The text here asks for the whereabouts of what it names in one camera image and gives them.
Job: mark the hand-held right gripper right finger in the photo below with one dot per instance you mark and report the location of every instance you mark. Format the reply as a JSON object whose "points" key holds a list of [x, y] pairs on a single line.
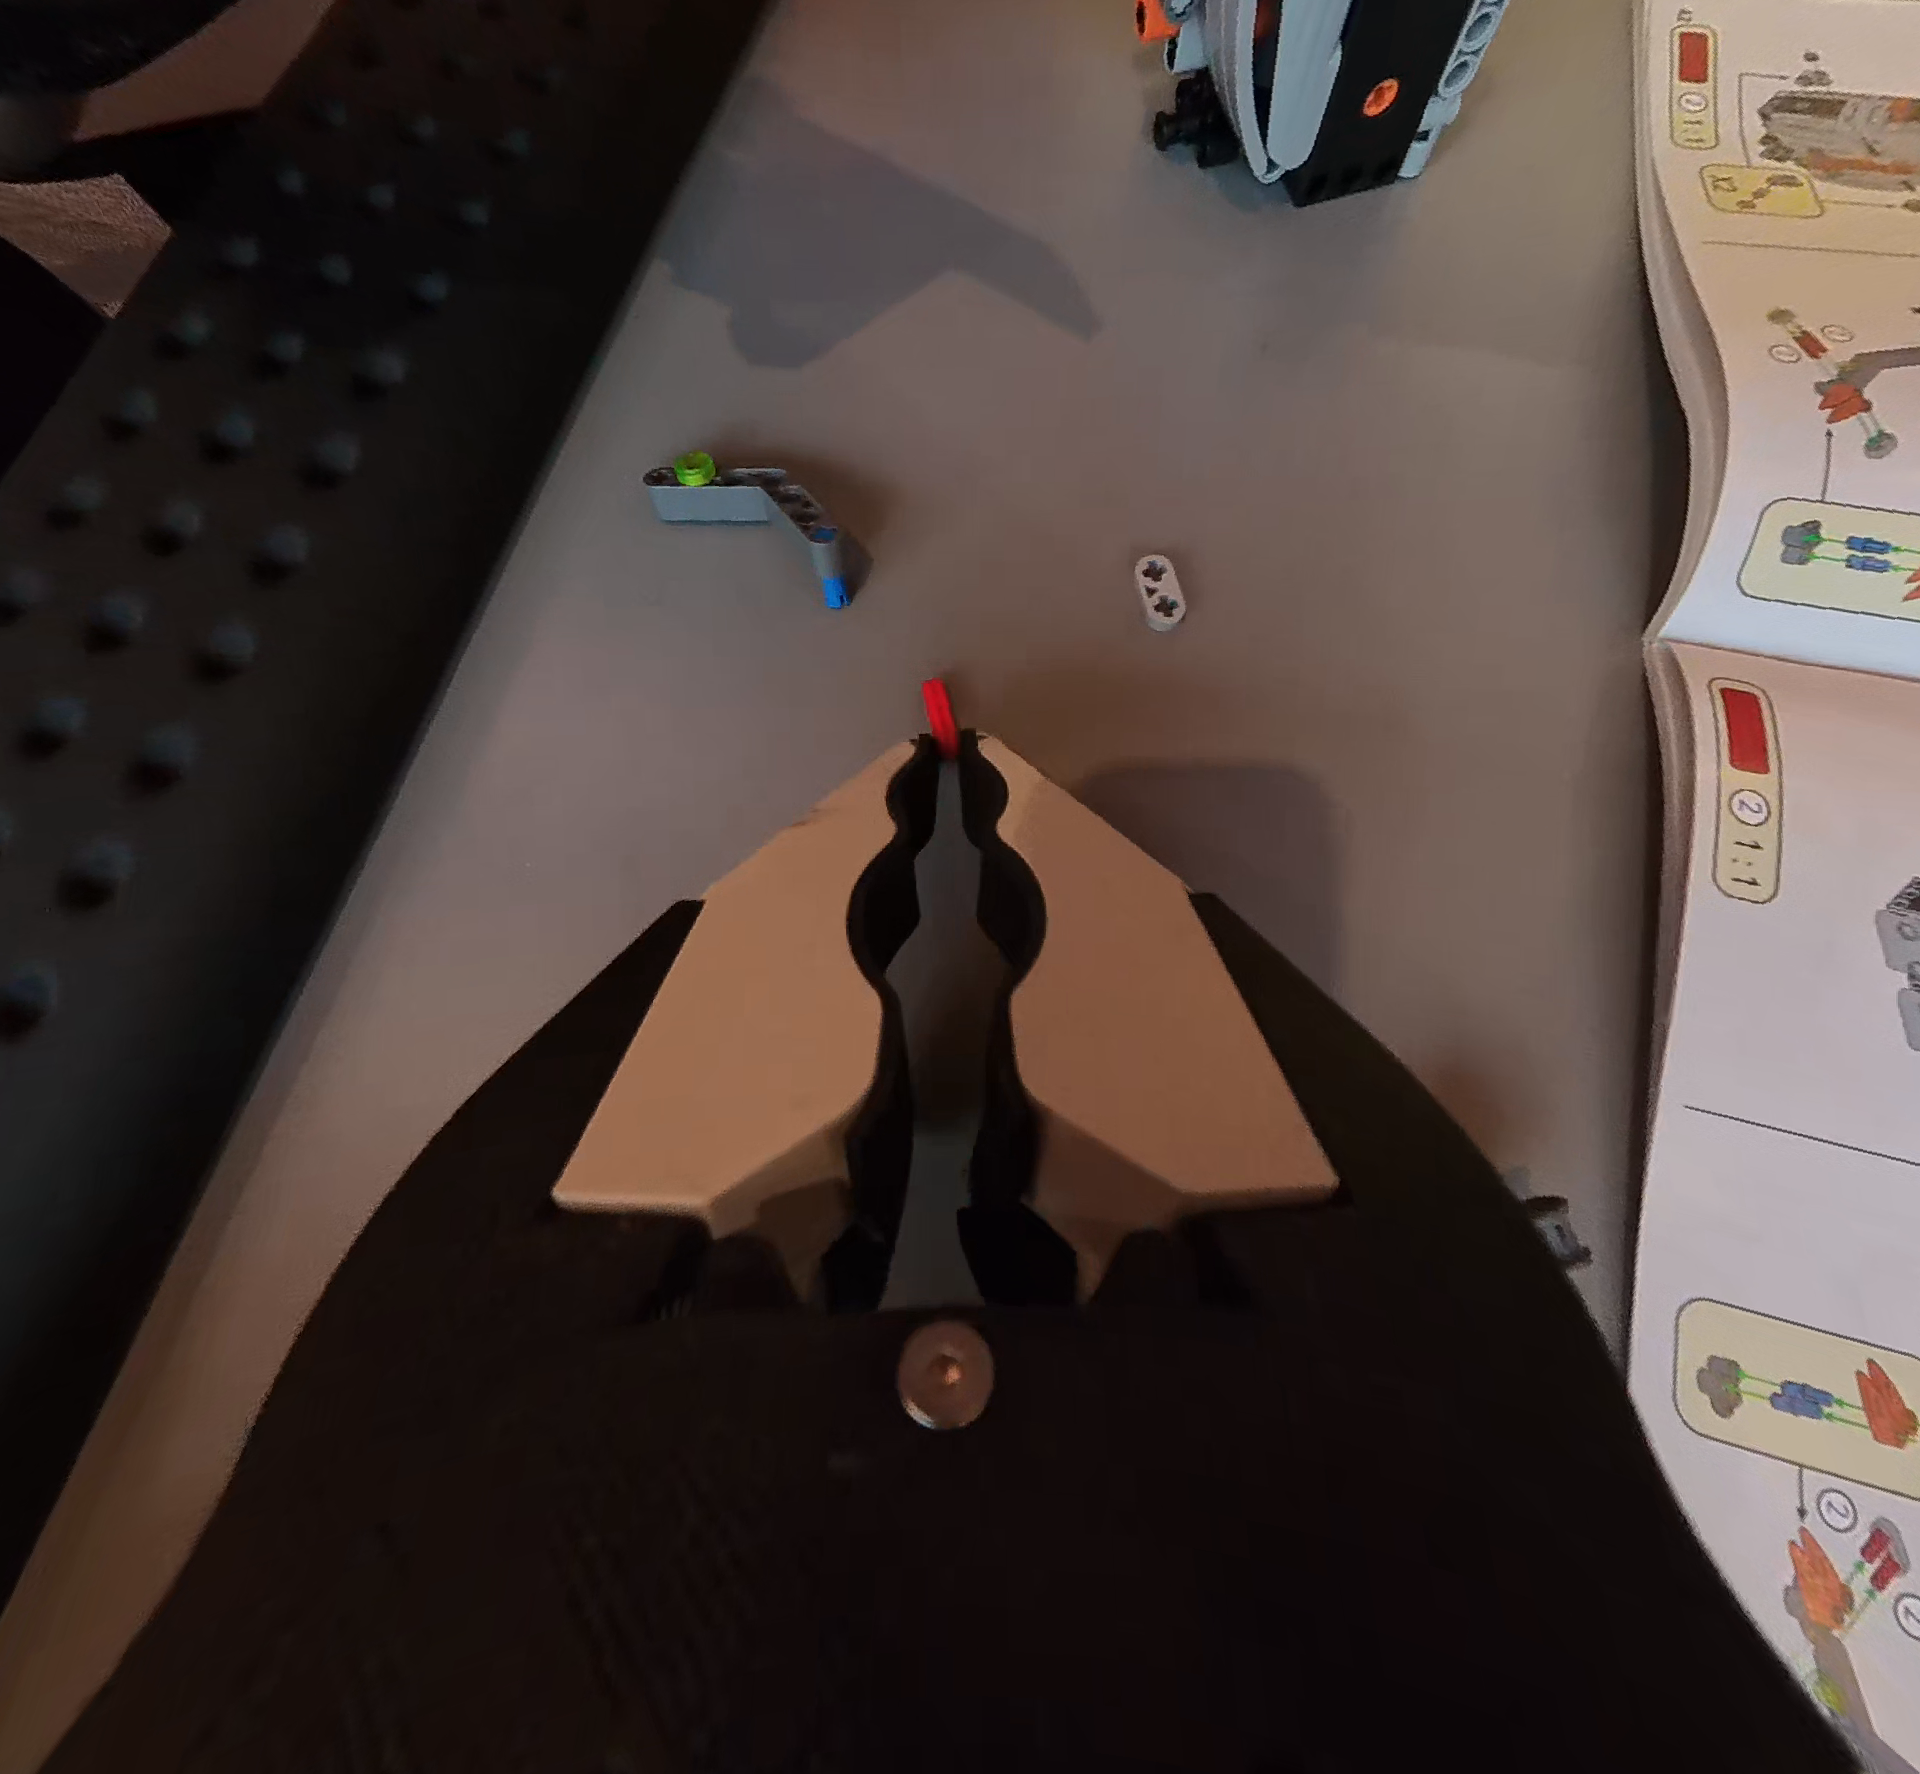
{"points": [[1170, 1056]]}

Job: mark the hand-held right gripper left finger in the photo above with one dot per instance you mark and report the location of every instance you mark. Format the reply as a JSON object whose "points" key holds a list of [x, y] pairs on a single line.
{"points": [[720, 1056]]}

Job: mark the red pin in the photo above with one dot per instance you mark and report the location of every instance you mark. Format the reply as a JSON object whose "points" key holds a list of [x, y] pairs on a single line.
{"points": [[939, 711]]}

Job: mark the grey desk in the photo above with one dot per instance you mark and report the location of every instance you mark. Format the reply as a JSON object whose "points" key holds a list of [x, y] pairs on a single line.
{"points": [[1275, 455]]}

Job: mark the small grey connector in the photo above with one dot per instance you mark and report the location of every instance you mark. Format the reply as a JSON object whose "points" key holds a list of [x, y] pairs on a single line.
{"points": [[1157, 592]]}

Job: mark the grey bent beam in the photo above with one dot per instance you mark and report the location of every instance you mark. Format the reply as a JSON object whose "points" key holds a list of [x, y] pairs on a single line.
{"points": [[742, 502]]}

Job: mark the open instruction booklet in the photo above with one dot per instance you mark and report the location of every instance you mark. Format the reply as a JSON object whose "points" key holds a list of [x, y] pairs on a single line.
{"points": [[1786, 905]]}

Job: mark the black dimpled mat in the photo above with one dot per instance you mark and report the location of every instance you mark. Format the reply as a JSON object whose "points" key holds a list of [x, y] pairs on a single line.
{"points": [[226, 604]]}

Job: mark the grey orange robot model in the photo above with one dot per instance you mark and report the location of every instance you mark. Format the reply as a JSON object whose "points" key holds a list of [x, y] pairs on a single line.
{"points": [[1350, 20]]}

